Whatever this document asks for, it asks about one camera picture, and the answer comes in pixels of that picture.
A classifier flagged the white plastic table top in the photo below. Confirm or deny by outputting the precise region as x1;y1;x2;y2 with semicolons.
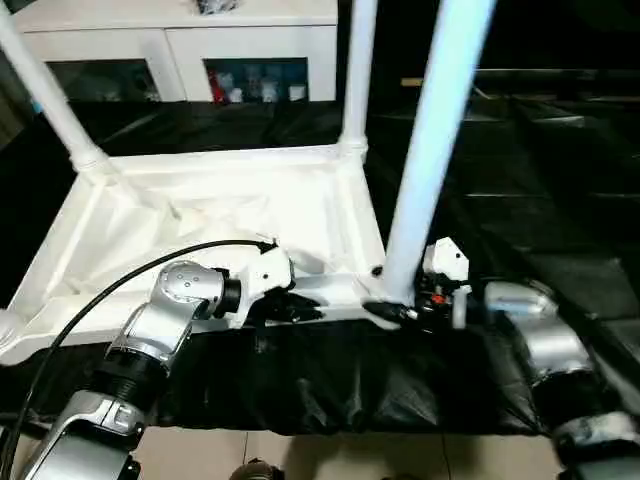
0;142;416;369

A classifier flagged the clear bag of dark parts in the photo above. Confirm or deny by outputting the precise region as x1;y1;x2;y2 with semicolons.
194;0;241;15

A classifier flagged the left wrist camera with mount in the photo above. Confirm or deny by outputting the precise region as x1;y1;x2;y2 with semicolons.
229;237;296;331

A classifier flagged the white cabinet with glass doors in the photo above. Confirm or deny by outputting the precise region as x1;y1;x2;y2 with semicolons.
14;0;341;104

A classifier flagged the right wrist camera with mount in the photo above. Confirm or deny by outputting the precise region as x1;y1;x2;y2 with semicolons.
424;237;471;329

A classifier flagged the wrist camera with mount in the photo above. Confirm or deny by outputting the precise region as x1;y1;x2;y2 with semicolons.
229;237;296;331
424;237;471;329

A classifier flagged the black low shelf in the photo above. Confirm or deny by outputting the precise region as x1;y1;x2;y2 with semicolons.
474;69;640;99

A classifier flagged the dark brown round object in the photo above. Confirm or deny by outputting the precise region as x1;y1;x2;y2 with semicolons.
234;459;281;480

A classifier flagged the black work mat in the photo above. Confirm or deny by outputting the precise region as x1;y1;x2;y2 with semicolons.
0;97;640;436

